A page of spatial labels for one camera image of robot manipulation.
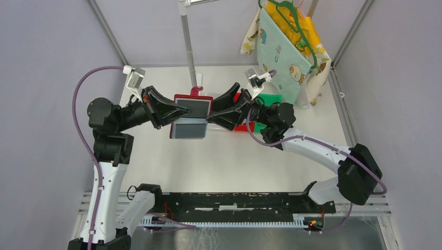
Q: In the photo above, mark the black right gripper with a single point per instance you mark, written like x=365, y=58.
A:
x=229, y=118

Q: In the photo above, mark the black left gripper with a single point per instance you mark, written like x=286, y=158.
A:
x=161, y=112

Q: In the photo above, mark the dark grey credit card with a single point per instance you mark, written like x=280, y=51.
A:
x=198, y=108

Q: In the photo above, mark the red leather card holder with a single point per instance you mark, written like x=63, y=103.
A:
x=193, y=125

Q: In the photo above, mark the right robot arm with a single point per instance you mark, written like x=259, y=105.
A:
x=357, y=174

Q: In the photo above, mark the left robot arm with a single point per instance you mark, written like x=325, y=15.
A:
x=104, y=228

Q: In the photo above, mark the red plastic bin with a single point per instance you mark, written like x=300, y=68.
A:
x=243, y=127

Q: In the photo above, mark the green plastic bin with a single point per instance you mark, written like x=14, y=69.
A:
x=267, y=100

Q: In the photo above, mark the white stand base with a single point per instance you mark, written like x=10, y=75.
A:
x=199, y=79

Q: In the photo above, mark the mint cartoon cloth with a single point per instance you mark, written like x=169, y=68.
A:
x=276, y=52

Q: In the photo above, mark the cream cartoon cloth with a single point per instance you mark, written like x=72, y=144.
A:
x=312, y=89

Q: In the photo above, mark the silver stand pole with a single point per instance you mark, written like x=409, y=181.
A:
x=183, y=5

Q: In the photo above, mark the green clothes hanger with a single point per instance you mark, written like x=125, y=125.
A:
x=286, y=38

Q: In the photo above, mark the yellow garment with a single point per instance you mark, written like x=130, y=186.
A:
x=299, y=29

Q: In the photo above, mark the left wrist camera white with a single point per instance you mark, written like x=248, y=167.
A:
x=134, y=78

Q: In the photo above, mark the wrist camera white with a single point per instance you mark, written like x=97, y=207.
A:
x=134, y=78
x=256, y=81

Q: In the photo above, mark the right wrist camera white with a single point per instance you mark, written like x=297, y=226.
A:
x=256, y=81

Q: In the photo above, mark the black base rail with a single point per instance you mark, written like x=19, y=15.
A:
x=239, y=207

